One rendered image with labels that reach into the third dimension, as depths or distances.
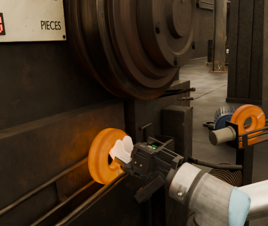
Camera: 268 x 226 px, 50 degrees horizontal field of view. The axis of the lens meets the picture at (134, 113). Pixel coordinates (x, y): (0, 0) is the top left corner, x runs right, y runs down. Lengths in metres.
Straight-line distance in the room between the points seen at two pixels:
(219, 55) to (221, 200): 9.19
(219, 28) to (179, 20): 8.96
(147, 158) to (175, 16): 0.36
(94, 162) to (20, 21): 0.37
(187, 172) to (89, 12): 0.42
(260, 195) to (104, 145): 0.41
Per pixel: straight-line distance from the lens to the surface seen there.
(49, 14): 0.75
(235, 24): 5.02
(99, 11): 0.67
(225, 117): 2.93
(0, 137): 0.64
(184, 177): 0.66
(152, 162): 0.70
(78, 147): 0.78
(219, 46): 9.75
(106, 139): 0.75
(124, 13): 0.70
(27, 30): 0.71
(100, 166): 0.75
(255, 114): 1.27
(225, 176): 1.20
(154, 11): 0.70
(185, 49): 0.86
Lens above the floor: 1.05
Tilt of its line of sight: 14 degrees down
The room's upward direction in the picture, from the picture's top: 2 degrees counter-clockwise
